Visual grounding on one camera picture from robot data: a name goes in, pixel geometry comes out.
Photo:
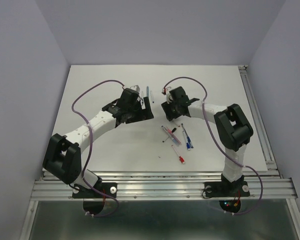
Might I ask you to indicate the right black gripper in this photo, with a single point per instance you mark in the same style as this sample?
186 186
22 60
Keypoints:
169 115

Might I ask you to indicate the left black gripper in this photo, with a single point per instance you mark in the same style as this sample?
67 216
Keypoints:
143 114

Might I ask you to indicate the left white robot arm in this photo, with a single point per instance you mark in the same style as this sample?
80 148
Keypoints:
63 157

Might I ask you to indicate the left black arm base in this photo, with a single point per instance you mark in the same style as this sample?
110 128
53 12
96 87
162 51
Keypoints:
98 203

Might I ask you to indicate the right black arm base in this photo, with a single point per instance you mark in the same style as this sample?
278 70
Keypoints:
229 194

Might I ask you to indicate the red transparent pen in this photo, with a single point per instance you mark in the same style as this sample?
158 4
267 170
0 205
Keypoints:
171 136

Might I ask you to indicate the aluminium rail frame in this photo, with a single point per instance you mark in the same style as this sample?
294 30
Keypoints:
159 186

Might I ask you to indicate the black cap marker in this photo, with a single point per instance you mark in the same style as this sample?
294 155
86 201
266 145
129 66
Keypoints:
172 131
152 97

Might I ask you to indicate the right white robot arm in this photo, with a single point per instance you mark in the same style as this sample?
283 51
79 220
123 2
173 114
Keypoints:
228 126

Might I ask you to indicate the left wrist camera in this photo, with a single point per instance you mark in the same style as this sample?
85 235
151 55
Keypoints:
135 88

